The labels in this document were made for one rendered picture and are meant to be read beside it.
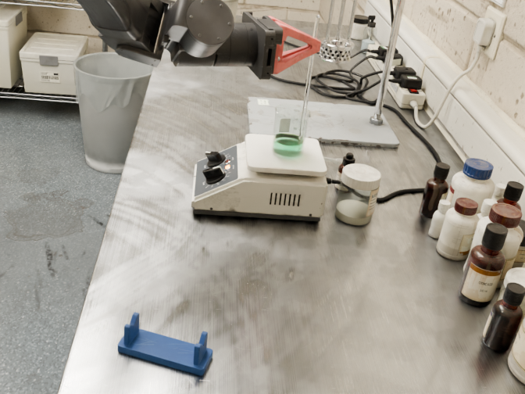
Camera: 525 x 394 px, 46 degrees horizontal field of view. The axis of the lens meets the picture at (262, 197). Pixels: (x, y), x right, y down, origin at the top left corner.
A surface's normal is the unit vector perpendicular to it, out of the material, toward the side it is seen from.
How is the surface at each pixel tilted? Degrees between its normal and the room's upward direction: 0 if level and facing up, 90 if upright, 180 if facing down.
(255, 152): 0
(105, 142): 94
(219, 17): 57
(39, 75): 92
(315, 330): 0
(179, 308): 0
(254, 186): 90
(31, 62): 92
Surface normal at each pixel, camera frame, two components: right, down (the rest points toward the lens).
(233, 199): 0.05, 0.50
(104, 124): -0.17, 0.53
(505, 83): -0.99, -0.06
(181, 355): 0.11, -0.87
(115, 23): -0.19, 0.92
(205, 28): 0.32, -0.05
